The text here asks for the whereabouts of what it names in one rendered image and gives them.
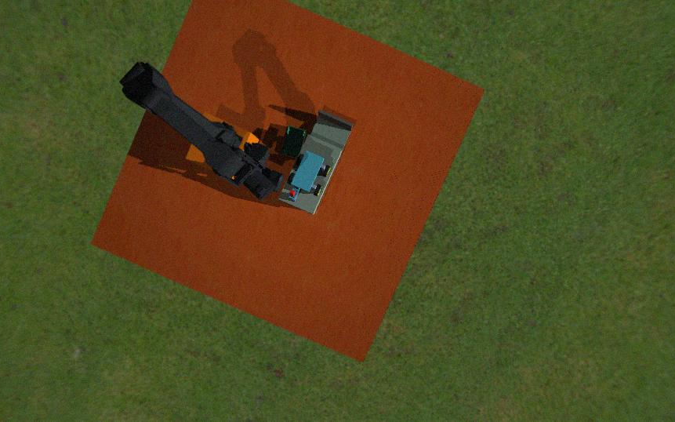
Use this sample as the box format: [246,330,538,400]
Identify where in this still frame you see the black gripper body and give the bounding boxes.
[254,162,285,192]

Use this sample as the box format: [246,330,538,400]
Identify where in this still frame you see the green tray floor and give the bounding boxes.
[283,128,303,156]

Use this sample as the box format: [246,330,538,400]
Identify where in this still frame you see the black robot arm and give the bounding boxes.
[119,62,275,200]

